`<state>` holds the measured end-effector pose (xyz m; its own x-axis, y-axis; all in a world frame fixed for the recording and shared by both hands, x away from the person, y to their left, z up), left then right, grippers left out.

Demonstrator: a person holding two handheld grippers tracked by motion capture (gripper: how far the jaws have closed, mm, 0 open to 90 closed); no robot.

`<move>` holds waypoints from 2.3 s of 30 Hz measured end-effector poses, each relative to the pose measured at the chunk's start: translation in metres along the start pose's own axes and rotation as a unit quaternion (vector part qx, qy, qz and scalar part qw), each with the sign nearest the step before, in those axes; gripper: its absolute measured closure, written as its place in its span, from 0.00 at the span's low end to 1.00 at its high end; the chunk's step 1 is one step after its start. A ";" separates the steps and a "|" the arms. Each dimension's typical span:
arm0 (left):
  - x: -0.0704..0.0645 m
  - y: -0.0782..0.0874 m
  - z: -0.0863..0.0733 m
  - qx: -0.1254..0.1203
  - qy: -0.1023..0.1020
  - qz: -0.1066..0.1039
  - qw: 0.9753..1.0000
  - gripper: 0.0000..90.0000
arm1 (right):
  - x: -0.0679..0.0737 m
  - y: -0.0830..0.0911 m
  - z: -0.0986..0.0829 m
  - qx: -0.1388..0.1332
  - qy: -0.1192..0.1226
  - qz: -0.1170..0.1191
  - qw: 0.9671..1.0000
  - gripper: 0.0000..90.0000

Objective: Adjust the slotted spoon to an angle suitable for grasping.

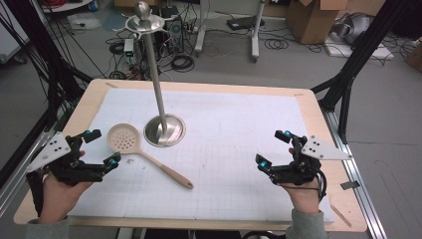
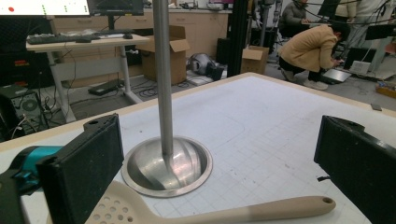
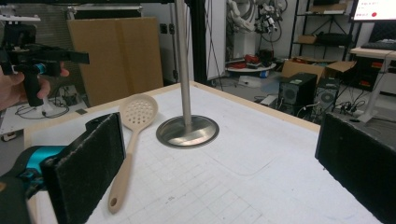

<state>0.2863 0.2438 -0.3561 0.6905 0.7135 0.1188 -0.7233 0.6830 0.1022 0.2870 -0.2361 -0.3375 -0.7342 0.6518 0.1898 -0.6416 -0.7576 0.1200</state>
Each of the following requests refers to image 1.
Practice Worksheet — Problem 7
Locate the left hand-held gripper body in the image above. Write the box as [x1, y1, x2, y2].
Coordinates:
[26, 131, 107, 187]

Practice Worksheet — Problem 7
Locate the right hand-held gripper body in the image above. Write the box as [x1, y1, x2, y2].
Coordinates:
[268, 134, 353, 187]

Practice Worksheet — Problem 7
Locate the beige slotted spoon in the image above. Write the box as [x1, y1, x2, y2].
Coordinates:
[106, 122, 195, 190]

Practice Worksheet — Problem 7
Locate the metal utensil rack stand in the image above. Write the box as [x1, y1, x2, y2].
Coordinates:
[113, 0, 187, 147]

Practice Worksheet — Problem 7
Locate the person's right hand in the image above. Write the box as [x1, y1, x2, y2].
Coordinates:
[281, 147, 322, 214]

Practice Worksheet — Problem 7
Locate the person's left hand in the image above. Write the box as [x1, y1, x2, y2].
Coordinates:
[39, 149, 95, 224]

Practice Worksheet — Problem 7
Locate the white grid mat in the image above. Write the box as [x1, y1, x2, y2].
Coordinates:
[68, 87, 335, 223]

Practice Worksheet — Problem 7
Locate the dark tape piece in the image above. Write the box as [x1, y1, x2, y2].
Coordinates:
[339, 180, 361, 191]

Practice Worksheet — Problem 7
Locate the thin wooden stick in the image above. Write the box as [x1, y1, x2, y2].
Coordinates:
[329, 203, 353, 229]

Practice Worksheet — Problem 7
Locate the small white power box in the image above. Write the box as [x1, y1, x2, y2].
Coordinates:
[122, 38, 135, 65]

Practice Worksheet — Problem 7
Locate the white stand base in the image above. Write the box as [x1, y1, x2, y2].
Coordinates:
[194, 0, 267, 64]

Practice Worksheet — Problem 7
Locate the large cardboard box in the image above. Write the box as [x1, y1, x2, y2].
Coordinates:
[286, 0, 350, 46]

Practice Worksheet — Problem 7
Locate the black flat device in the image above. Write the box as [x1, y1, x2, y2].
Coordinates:
[226, 15, 266, 32]

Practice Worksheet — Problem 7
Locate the white flat board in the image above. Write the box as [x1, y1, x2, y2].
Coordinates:
[323, 34, 396, 62]

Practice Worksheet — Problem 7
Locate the silver grey bag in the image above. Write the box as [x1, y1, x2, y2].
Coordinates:
[332, 12, 374, 46]

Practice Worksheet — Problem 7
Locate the round white table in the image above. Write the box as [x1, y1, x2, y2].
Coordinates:
[39, 0, 95, 14]

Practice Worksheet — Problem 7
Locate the black computer tower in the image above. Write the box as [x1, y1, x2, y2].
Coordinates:
[164, 14, 185, 55]

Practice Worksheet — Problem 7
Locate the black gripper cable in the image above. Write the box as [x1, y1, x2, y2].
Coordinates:
[282, 168, 328, 204]

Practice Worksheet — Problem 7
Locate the black wrist strap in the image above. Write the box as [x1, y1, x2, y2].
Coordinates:
[26, 168, 46, 217]

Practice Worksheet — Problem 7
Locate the aluminium rail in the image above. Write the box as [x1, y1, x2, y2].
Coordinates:
[321, 109, 388, 239]
[0, 109, 66, 218]

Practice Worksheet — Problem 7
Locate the black metal frame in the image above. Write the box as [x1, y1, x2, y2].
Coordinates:
[3, 0, 96, 132]
[311, 0, 416, 144]

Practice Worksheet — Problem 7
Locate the black cable coil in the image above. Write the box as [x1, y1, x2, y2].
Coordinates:
[264, 37, 291, 51]
[170, 54, 196, 73]

